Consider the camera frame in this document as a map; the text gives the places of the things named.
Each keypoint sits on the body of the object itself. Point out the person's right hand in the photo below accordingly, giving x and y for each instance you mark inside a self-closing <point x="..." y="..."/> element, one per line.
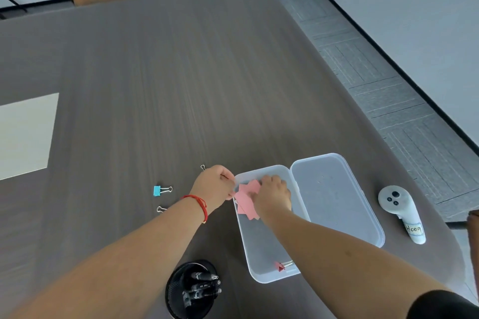
<point x="272" y="198"/>

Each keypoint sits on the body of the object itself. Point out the person's left hand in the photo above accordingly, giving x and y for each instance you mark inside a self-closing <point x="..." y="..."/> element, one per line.
<point x="212" y="186"/>

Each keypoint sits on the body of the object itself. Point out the person's right fingers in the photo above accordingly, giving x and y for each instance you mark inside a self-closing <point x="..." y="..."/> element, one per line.
<point x="275" y="181"/>

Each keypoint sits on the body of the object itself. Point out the person's left fingers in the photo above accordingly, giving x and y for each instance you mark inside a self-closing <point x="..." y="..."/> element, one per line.
<point x="229" y="185"/>

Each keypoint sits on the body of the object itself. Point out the pink paper cards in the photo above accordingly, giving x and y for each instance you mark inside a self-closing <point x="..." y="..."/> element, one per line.
<point x="245" y="195"/>

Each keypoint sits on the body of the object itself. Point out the person's right forearm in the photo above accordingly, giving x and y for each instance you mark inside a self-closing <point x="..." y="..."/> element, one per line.
<point x="336" y="262"/>

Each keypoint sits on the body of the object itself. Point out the person's left forearm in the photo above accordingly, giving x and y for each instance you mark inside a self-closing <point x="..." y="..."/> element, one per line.
<point x="123" y="262"/>

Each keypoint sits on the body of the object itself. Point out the clear plastic lid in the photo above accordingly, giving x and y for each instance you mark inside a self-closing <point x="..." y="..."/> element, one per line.
<point x="333" y="199"/>

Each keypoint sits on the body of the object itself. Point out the clear plastic box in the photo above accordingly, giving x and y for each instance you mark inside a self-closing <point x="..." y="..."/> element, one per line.
<point x="262" y="244"/>

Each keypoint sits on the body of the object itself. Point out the blue binder clip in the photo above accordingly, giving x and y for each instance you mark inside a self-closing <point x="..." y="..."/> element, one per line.
<point x="158" y="191"/>

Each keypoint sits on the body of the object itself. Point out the red binder clip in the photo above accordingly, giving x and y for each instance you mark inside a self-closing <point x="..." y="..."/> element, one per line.
<point x="281" y="265"/>

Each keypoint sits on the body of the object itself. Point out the black pen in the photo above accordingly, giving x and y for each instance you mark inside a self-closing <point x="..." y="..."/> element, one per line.
<point x="205" y="286"/>
<point x="204" y="276"/>
<point x="200" y="294"/>

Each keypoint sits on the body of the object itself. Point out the black round pen holder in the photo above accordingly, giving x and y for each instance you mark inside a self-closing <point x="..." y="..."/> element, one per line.
<point x="179" y="292"/>

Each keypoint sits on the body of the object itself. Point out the white handheld controller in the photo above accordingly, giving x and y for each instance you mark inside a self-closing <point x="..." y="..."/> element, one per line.
<point x="402" y="208"/>

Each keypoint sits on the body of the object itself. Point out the brown chair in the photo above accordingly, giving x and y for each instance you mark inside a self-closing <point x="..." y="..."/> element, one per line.
<point x="474" y="240"/>

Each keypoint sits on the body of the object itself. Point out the white paper sheet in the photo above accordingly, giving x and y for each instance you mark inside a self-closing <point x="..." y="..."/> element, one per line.
<point x="24" y="135"/>

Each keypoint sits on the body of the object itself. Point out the black sleeve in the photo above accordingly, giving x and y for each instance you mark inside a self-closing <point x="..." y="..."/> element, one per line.
<point x="445" y="305"/>

